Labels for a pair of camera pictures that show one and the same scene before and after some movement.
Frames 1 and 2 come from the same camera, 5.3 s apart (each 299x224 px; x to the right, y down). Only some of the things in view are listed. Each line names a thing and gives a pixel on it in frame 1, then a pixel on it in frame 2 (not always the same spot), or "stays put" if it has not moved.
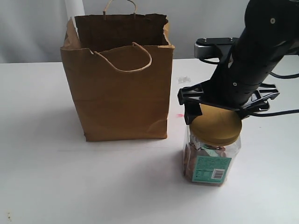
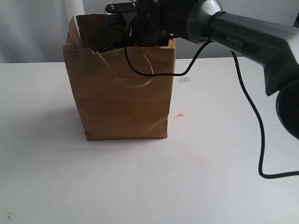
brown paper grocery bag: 121,65 stays put
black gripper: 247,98 → 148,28
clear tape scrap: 184,79 stays put
